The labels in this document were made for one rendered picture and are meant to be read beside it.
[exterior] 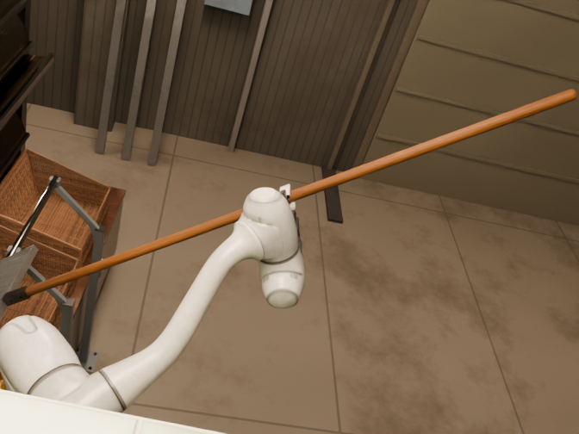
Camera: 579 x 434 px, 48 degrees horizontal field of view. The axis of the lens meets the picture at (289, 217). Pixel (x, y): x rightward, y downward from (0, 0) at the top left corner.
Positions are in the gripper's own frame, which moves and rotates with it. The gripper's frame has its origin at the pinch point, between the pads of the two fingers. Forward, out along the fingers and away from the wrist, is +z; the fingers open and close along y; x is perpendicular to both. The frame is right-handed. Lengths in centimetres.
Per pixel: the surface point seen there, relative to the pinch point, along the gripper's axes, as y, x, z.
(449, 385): 249, -7, 124
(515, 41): 149, 114, 344
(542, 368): 297, 50, 157
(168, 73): 46, -128, 296
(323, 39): 85, -20, 340
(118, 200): 58, -140, 157
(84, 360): 104, -172, 84
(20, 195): 20, -168, 128
